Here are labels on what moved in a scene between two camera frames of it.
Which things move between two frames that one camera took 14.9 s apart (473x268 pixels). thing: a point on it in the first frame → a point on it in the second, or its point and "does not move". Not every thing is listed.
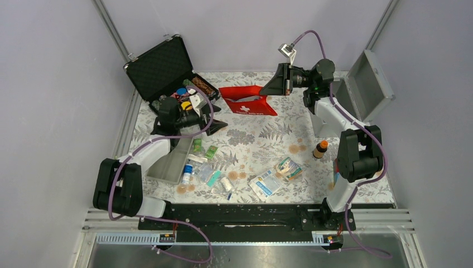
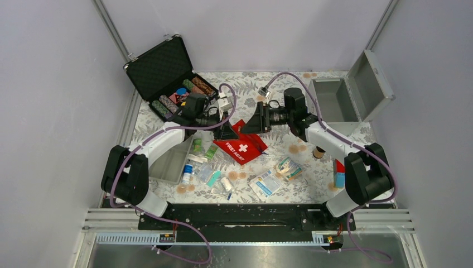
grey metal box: x=363 y=90 does not move
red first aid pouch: x=247 y=99 → x=244 y=149
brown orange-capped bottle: x=320 y=149 does not move
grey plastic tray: x=171 y=168 does not move
